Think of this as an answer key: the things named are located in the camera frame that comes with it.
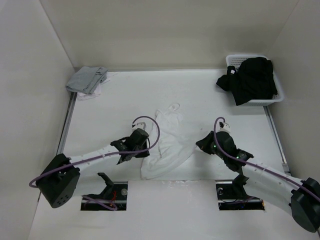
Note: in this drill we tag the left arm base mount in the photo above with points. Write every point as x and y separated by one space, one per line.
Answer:
107 194

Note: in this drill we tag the folded white tank top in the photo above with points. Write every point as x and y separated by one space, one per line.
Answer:
97 92

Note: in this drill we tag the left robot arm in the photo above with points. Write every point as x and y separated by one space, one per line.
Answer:
84 175

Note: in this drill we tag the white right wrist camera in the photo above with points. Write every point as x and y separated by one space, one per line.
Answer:
224 127

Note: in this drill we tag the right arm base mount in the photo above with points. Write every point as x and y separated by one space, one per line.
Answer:
232 196

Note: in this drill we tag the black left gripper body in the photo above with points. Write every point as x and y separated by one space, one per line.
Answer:
143 147

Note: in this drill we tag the black tank top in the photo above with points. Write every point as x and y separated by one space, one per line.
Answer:
252 80

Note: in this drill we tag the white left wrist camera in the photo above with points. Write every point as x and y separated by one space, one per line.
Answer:
139 125

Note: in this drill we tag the white plastic basket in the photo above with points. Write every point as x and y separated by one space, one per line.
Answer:
236 60

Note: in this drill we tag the folded grey tank top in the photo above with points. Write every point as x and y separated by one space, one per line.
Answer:
87 79

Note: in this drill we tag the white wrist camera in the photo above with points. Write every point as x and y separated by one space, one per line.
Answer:
224 127
139 125

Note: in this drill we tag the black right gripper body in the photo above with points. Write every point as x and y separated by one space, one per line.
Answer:
209 145

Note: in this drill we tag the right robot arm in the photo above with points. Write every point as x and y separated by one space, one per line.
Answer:
298 198

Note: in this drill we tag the white tank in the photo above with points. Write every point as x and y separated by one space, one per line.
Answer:
174 143
97 92

